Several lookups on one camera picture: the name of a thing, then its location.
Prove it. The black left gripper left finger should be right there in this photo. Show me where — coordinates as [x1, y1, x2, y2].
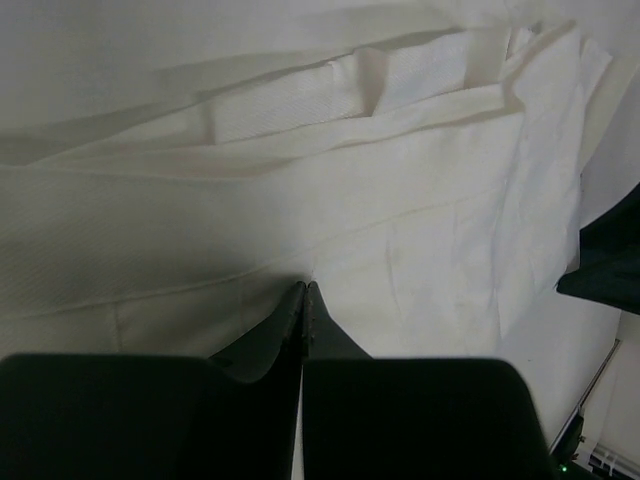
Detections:
[1, 283, 306, 479]

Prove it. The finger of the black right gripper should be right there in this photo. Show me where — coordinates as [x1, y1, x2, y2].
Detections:
[556, 188, 640, 315]

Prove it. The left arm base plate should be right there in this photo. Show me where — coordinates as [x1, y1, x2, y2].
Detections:
[553, 337, 639, 479]

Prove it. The white pleated skirt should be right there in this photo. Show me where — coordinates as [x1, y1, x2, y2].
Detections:
[1, 1, 639, 356]

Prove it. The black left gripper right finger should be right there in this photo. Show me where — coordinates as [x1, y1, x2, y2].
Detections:
[301, 283, 557, 479]

